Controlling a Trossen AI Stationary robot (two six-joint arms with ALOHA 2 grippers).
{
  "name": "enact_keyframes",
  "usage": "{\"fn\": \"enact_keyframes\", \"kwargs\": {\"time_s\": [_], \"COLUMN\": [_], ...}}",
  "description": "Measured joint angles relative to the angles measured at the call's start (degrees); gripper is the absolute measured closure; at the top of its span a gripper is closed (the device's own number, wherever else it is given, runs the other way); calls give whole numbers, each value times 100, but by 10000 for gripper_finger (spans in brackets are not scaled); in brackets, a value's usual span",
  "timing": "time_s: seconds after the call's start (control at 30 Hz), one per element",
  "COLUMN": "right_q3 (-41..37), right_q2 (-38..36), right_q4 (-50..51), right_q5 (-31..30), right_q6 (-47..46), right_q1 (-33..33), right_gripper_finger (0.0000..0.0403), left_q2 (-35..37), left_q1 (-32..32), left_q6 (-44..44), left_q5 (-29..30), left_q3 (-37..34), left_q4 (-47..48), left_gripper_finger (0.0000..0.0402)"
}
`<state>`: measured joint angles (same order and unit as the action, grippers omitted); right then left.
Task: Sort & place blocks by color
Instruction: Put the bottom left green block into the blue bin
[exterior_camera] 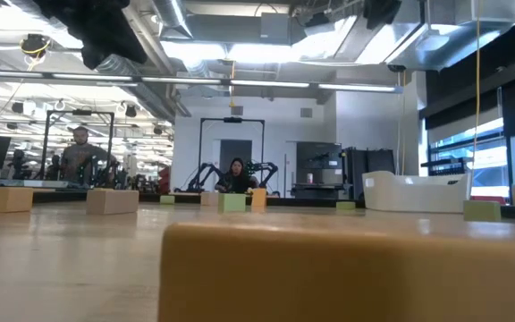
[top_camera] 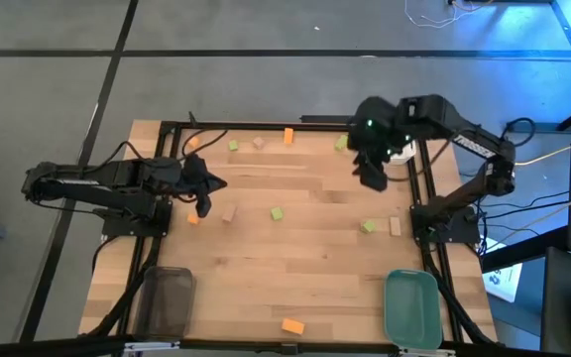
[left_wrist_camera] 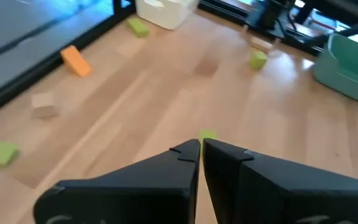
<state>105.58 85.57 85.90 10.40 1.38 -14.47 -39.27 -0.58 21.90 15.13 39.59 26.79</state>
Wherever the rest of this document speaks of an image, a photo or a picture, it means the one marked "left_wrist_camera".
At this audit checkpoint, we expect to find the black aluminium table rail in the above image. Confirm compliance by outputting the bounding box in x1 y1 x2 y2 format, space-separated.
197 0 323 57
0 0 136 122

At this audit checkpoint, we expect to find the small green block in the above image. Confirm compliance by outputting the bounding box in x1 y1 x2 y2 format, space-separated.
198 129 217 147

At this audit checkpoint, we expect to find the orange rectangular block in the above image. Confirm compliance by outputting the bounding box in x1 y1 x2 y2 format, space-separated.
60 45 92 78

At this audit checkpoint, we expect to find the teal plastic bin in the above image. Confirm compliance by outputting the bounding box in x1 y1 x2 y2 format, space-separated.
313 33 358 108

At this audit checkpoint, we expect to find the natural wood square block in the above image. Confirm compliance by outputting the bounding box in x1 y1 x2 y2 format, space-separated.
30 92 60 120

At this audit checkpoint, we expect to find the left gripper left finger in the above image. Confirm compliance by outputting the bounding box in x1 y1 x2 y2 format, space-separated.
33 138 201 224

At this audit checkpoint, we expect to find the white plastic bin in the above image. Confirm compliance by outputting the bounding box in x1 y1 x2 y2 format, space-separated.
135 0 200 30

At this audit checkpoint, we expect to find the green cube block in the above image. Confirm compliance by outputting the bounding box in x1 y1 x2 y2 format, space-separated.
249 50 268 71

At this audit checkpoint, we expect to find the natural wood rectangular block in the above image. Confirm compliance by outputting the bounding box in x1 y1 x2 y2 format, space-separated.
249 36 275 52

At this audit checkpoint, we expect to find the green rectangular block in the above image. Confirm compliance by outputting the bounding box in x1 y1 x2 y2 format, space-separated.
126 17 150 39

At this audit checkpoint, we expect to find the black diagonal frame strut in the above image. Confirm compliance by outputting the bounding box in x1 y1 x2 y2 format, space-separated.
303 20 358 48

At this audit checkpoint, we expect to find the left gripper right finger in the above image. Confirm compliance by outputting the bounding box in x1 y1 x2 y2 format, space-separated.
202 139 358 224

